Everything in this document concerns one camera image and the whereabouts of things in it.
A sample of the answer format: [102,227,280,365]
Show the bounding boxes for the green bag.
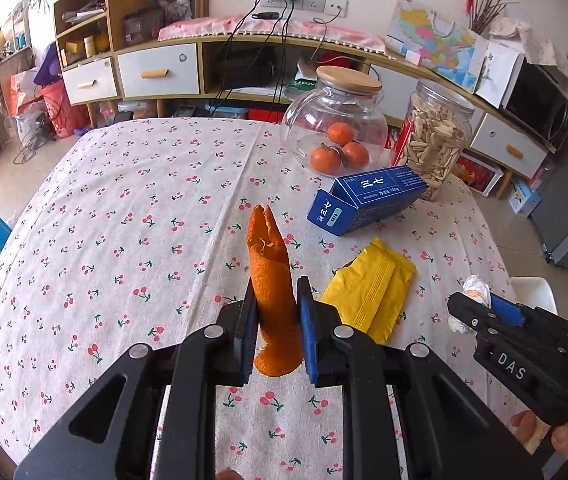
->
[284,62,325,102]

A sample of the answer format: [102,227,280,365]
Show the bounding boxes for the purple bag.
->
[34,42,65,87]

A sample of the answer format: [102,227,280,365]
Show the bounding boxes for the white tissue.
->
[451,275,492,336]

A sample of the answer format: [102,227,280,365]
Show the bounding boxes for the red picture gift box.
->
[451,152,505,197]

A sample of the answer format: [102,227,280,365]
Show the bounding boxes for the white plastic trash bin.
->
[509,276,559,317]

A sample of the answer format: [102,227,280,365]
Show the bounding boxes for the tangerine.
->
[310,144,342,176]
[341,141,371,168]
[326,121,355,145]

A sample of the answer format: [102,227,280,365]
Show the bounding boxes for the wooden cabinet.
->
[61,25,556,200]

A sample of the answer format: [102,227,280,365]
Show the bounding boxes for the blue and white carton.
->
[508,180,543,218]

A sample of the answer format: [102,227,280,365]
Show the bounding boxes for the white cabinet drawer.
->
[118,43,201,99]
[62,58,118,106]
[364,62,435,123]
[469,112,548,179]

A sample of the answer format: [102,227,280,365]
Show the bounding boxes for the map print bag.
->
[384,0,490,95]

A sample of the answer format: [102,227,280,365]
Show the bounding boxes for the black microwave oven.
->
[476,40,568,154]

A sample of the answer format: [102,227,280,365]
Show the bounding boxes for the glass jar with wooden lid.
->
[281,66,389,178]

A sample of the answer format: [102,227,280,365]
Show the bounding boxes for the pink cloth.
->
[158,12,387,56]

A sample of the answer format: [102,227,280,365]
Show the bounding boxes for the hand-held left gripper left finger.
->
[14,285,261,480]

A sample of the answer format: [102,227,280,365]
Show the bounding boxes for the orange peel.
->
[246,203,305,377]

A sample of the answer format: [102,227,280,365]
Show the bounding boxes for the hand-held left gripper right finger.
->
[296,277,545,480]

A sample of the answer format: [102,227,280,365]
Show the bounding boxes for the black cable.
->
[211,0,287,107]
[271,2,299,104]

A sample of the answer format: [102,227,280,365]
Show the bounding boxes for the wooden shelf unit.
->
[54,0,151,68]

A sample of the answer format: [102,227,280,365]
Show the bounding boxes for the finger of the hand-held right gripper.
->
[490,294,531,327]
[447,291,496,337]

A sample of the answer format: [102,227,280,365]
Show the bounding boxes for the black device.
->
[221,52,279,92]

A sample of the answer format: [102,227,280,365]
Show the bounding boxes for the person's right hand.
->
[510,409,568,458]

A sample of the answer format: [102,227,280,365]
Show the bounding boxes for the white wall outlet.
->
[291,0,349,18]

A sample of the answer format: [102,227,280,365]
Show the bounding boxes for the yellow packet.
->
[320,237,417,346]

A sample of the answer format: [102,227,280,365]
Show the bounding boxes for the dried branches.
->
[469,0,520,36]

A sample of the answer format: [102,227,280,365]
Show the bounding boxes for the floral cover cloth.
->
[489,16,568,111]

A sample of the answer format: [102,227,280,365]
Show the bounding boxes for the clear jar of seeds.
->
[391,80,475,202]

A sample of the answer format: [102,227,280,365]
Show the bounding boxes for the red plastic basket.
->
[41,82,89,139]

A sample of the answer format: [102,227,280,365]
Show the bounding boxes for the blue carton box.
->
[307,165,431,237]

